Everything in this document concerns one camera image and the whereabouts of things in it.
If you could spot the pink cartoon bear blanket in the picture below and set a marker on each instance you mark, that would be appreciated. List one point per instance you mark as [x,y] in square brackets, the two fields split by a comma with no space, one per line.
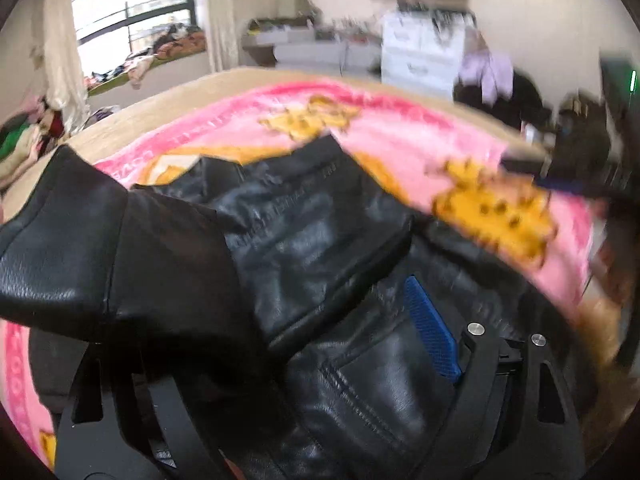
[305,282]

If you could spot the black leather jacket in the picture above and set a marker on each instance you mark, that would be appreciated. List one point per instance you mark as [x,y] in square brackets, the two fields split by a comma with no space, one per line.
[273,295]

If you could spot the stack of folded clothes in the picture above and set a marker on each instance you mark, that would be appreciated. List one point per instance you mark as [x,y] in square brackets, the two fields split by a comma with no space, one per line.
[27,136]

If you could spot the lilac garment on chair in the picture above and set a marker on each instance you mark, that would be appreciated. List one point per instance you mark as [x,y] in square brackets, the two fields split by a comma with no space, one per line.
[493,73]

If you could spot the right cream curtain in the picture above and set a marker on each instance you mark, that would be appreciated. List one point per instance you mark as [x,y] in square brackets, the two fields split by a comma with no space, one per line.
[222,42]

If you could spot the left cream curtain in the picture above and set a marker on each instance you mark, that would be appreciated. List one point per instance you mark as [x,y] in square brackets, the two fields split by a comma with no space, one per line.
[56,54]

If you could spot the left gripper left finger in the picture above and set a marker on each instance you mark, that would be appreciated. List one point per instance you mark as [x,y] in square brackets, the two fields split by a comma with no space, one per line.
[101,434]

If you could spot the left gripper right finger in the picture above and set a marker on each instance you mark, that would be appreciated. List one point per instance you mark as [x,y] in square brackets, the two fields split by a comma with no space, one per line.
[512,417]

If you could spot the tan bed cover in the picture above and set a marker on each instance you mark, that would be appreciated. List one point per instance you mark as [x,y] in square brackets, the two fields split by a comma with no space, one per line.
[175,95]

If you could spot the clothes pile on windowsill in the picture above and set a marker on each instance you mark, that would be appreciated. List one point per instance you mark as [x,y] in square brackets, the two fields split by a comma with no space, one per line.
[174,42]

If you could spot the cream curtain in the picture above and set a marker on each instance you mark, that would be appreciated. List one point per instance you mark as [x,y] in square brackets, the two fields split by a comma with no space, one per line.
[56,54]
[222,42]

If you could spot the window with dark frame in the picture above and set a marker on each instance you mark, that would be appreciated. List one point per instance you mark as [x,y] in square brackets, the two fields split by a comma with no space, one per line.
[110,31]

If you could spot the grey low cabinet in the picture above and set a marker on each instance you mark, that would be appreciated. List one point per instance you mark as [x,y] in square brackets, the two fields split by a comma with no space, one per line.
[306,49]

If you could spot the white drawer chest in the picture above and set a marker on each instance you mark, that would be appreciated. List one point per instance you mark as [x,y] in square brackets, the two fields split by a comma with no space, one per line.
[422,52]

